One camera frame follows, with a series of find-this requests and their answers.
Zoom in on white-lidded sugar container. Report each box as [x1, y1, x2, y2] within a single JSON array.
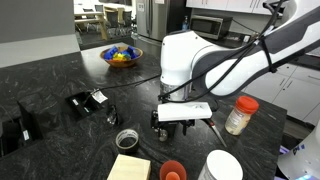
[[197, 149, 244, 180]]

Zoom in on white cabinets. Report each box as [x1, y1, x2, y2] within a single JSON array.
[[185, 0, 284, 16], [241, 61, 320, 126]]

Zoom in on yellow toy block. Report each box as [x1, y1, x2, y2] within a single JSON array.
[[112, 52, 132, 62]]

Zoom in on small steel measuring cup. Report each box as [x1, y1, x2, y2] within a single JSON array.
[[158, 129, 169, 143]]

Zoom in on black pop-up outlet box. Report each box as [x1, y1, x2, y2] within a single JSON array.
[[0, 94, 45, 158], [64, 89, 105, 122]]

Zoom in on black tape roll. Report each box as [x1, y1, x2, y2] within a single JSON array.
[[115, 128, 140, 155]]

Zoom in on blue toy block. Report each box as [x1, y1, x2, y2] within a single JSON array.
[[125, 45, 141, 59], [103, 45, 120, 61]]

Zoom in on black office chair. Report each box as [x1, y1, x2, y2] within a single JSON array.
[[106, 9, 122, 36], [93, 3, 105, 14]]

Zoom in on white paper tag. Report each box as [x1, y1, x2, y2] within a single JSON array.
[[90, 89, 109, 104]]

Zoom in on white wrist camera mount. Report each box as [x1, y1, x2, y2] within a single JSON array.
[[157, 101, 213, 123]]

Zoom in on white lower cabinets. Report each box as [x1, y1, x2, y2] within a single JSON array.
[[241, 61, 320, 126]]

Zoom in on orange plastic cup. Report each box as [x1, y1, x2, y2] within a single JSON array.
[[158, 159, 188, 180]]

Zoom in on jar with orange lid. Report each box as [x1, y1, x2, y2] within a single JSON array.
[[224, 95, 260, 137]]

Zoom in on white upper cabinets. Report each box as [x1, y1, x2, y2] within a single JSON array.
[[185, 0, 284, 16]]

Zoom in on black power cable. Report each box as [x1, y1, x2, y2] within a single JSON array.
[[96, 73, 162, 92]]

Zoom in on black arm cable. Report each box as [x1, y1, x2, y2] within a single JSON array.
[[157, 0, 289, 104]]

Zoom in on blue bottle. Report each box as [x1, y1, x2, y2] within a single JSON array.
[[181, 15, 190, 32]]

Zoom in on light wooden table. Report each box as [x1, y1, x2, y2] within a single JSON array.
[[73, 11, 109, 41]]

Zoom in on wooden bowl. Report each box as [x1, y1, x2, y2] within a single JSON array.
[[99, 45, 144, 69]]

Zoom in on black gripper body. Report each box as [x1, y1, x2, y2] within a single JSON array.
[[157, 120, 183, 132]]

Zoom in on steel microwave oven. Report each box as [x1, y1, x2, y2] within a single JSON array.
[[189, 14, 233, 41]]

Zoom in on stainless steel fridge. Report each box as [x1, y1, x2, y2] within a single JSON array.
[[135, 0, 188, 42]]

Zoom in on light wooden block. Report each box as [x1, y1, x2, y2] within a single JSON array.
[[106, 153, 152, 180]]

